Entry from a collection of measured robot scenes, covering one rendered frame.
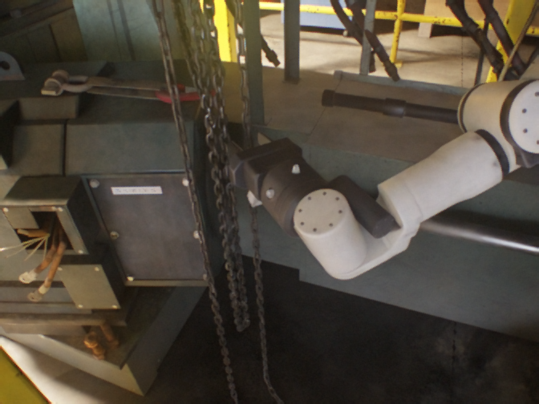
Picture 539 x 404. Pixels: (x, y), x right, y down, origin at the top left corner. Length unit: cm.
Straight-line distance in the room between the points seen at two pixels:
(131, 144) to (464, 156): 56
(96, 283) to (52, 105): 37
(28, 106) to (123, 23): 55
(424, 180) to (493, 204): 70
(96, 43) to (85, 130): 68
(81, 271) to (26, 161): 24
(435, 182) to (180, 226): 53
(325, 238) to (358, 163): 70
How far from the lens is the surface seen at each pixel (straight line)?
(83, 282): 96
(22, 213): 84
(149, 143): 79
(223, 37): 288
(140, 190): 81
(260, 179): 58
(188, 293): 143
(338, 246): 48
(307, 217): 47
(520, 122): 50
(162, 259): 94
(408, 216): 50
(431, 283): 142
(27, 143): 90
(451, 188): 51
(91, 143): 83
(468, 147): 52
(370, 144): 116
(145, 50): 138
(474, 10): 390
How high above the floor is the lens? 121
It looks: 40 degrees down
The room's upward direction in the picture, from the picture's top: 2 degrees counter-clockwise
